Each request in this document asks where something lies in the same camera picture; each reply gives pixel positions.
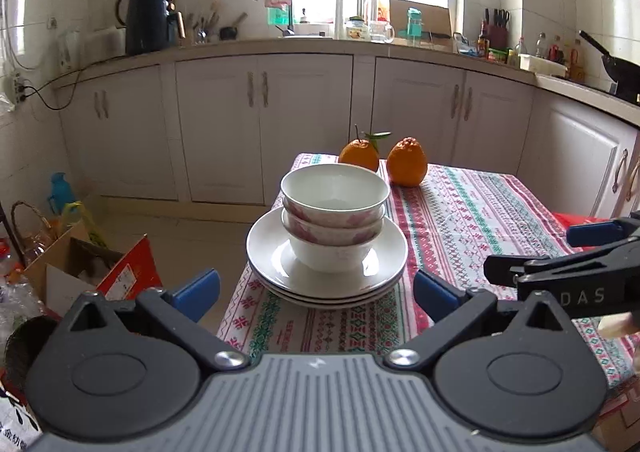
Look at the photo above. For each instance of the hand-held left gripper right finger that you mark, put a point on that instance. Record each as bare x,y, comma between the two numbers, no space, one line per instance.
435,299

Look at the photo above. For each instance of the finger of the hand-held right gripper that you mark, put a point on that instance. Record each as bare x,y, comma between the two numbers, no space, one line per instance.
505,269
592,234

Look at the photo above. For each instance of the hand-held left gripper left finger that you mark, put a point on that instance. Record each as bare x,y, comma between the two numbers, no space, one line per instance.
197,294

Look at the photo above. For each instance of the white plate with fruit print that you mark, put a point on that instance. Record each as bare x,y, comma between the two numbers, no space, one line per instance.
270,252
320,306
320,298

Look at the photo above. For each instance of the white bowl with pink pattern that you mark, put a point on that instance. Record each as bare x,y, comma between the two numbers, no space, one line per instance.
330,234
330,257
335,187

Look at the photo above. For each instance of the person's right hand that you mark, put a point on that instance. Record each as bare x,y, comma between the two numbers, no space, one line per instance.
617,327

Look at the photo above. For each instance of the red printed gift box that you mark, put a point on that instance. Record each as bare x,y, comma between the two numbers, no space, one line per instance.
570,219

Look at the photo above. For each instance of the red cardboard box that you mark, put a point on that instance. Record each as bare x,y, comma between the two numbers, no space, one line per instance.
132,272

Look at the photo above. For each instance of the patterned red green tablecloth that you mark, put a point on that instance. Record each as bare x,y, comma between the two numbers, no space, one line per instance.
450,212

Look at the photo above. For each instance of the yellow plastic bag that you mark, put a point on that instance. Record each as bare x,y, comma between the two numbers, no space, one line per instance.
82,222

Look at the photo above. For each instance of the bumpy orange without leaf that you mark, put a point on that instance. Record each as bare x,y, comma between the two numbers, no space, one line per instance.
407,161

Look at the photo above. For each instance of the brown cardboard box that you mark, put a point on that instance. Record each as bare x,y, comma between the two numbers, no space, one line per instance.
55,277

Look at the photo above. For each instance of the orange with green leaf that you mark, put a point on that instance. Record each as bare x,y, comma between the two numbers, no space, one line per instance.
357,156

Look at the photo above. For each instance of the black wok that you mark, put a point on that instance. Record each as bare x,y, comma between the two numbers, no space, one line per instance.
620,74

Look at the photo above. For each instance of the blue plastic bottle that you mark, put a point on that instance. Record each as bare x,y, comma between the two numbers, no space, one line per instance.
61,192

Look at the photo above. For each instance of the white plastic tray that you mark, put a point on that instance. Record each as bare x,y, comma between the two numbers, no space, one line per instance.
542,65

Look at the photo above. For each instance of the wicker basket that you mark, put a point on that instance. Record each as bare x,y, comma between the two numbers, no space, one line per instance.
30,237

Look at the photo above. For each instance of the clear glass bottle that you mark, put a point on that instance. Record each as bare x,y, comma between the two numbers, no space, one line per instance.
541,46

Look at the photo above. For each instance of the dark sauce bottle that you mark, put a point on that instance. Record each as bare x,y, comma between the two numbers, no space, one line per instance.
483,44

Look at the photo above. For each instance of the white printed bag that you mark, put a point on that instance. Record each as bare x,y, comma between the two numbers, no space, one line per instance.
15,422

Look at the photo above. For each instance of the knife block with knives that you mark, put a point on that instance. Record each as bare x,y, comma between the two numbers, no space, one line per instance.
497,31

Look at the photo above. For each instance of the brown cardboard sheet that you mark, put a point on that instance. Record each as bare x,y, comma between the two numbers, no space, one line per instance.
435,21

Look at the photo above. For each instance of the teal drinking bottle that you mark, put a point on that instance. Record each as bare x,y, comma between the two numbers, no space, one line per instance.
414,24

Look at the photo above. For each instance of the small black pot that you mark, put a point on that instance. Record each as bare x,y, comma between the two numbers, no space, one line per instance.
230,33

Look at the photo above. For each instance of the utensil holder with utensils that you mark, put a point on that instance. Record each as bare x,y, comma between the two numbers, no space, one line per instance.
202,29

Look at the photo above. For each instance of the clear glass mug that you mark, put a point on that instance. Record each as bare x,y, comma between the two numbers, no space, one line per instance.
381,31

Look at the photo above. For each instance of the white countertop appliance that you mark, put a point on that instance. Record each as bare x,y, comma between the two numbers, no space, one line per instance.
104,42

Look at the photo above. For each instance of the white power strip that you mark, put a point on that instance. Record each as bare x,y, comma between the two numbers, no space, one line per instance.
19,87

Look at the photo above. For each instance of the dark air fryer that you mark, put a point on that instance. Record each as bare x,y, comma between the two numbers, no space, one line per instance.
150,21

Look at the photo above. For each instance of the patterned glass jar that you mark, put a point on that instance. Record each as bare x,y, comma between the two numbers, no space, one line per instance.
356,29

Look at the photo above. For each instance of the metal kitchen faucet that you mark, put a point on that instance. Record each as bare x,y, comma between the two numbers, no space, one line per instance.
289,21

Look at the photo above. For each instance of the green dish soap bottle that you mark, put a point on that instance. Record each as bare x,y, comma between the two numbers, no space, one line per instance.
277,15

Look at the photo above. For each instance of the orange drink bottle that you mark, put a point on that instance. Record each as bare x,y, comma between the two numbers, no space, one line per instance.
375,6

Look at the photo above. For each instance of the white plastic cup stack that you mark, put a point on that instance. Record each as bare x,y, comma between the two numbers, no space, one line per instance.
339,19

